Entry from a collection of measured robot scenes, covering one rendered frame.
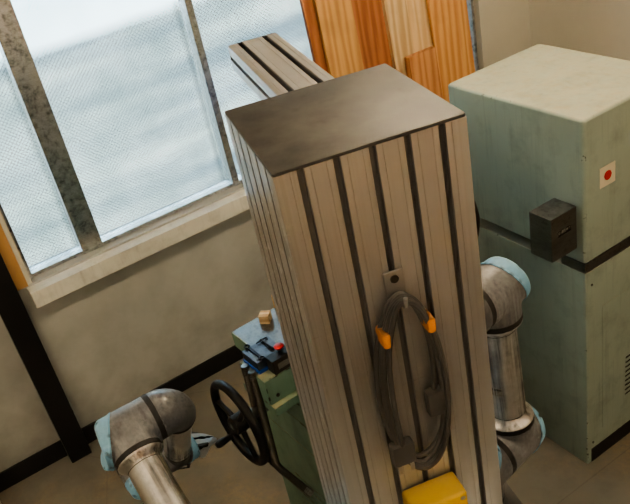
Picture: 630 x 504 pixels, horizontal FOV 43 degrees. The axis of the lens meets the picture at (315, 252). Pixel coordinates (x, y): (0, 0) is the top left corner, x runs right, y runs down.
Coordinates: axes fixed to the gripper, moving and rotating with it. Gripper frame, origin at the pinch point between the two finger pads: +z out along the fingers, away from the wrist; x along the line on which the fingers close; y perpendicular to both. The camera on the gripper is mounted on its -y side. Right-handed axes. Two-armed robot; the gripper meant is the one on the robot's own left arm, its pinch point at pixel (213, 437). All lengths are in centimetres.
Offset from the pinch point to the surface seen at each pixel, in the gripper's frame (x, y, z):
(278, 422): -2.9, -0.8, 26.8
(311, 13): -103, -136, 76
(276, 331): -8.1, -31.4, 21.0
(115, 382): -121, 42, 28
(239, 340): -15.1, -25.5, 12.5
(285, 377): 16.9, -28.0, 8.0
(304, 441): 12.6, -2.5, 25.8
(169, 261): -119, -17, 42
